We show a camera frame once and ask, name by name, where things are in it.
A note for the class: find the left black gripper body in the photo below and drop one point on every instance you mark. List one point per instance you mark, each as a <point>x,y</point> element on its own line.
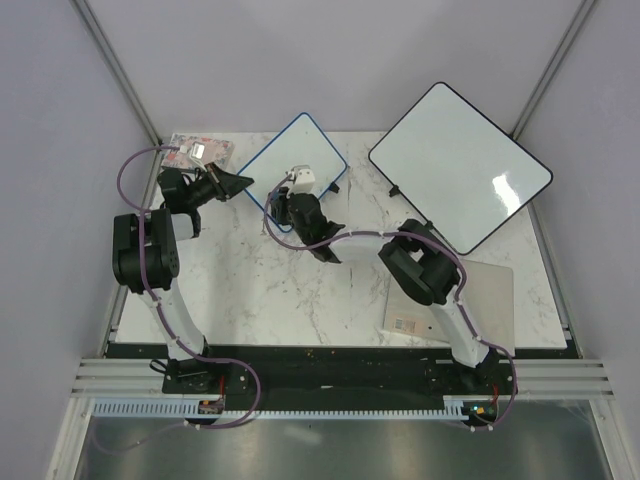
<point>205,191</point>

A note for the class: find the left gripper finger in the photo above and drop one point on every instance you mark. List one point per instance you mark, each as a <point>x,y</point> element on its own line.
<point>228,193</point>
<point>228,180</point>

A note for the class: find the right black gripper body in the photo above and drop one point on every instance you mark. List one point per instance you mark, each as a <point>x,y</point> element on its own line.
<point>280,214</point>

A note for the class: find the blue framed small whiteboard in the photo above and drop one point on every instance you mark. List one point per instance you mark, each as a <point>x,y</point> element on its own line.
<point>302,151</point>

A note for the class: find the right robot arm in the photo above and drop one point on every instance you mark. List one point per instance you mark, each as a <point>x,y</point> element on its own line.
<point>426,271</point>

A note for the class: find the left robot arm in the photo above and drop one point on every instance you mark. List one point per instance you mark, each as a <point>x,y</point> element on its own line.
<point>145,260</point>

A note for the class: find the black framed large whiteboard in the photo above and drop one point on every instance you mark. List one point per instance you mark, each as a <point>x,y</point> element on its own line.
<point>457,168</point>

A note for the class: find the floral patterned notebook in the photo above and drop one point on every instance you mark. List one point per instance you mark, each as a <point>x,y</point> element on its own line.
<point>218,151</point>

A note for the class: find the grey flat tablet board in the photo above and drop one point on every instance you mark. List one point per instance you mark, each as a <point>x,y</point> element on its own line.
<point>489,300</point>

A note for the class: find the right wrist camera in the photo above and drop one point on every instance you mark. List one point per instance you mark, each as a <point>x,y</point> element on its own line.
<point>301,179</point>

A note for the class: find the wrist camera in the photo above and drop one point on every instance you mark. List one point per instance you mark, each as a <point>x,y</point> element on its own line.
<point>301,179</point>
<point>194,153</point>

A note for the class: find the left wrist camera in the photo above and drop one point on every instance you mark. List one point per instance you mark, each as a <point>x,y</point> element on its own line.
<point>194,153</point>

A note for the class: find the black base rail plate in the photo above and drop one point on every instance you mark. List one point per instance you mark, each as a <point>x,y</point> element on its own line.
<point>271,370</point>

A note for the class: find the white slotted cable duct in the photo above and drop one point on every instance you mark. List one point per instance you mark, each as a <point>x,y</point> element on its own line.
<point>197,409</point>

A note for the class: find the aluminium frame rail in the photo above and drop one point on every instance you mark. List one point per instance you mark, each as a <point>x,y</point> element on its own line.
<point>543,379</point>

